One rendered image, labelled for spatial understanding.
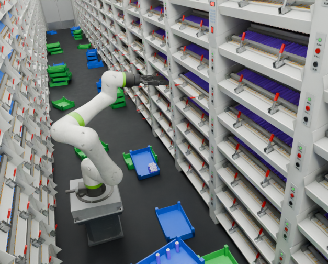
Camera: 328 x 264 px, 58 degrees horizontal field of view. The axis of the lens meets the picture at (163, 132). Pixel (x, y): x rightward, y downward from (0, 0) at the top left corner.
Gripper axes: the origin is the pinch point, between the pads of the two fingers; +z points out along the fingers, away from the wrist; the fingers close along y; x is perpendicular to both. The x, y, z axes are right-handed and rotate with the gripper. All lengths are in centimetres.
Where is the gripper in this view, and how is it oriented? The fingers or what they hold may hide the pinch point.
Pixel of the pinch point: (162, 80)
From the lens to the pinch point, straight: 199.1
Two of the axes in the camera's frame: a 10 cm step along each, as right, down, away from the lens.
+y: 3.4, 4.4, -8.3
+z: 9.3, -0.4, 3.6
